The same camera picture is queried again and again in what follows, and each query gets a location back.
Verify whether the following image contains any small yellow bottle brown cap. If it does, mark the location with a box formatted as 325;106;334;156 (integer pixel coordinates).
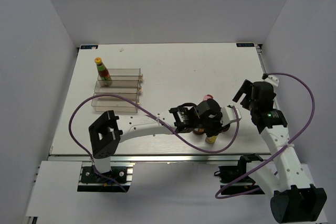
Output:
205;135;217;144

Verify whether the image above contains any green bottle yellow cap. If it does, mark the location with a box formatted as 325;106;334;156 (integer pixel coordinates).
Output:
95;57;112;87

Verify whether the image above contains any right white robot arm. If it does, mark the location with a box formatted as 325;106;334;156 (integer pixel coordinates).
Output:
233;80;327;223

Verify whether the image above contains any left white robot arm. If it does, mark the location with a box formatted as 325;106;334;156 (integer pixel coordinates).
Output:
89;99;223;182

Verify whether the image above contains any pink cap white bottle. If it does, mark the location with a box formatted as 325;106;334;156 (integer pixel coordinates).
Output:
203;94;213;101

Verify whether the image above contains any right red lid sauce jar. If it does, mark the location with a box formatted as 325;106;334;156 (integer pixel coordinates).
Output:
222;124;230;132

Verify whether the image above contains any red lid sauce jar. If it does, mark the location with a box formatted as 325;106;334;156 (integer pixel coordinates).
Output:
193;129;204;135
222;124;230;132

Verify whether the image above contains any left red lid sauce jar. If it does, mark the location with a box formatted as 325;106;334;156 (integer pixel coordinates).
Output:
193;129;204;135

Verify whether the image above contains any right blue table label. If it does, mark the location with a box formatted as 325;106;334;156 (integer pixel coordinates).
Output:
236;42;255;47

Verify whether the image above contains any blue table label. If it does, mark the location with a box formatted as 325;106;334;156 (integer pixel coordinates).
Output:
80;45;98;50
236;42;255;47

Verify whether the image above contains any clear tiered acrylic rack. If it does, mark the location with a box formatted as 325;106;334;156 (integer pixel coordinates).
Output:
91;69;143;113

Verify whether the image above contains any left blue table label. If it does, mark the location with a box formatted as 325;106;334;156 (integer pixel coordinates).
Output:
80;45;98;50

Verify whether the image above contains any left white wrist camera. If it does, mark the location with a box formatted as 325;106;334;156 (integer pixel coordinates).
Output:
221;105;242;126

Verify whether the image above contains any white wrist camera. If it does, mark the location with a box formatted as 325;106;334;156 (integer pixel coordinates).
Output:
221;105;242;126
262;73;279;87

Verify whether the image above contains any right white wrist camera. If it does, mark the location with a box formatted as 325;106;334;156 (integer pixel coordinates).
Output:
262;73;279;87

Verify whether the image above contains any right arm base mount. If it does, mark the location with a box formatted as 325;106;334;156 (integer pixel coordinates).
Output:
214;154;264;196

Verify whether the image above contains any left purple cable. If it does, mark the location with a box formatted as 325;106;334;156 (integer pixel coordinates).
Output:
68;94;240;193

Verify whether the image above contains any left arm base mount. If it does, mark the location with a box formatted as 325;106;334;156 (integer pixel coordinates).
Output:
77;162;134;193

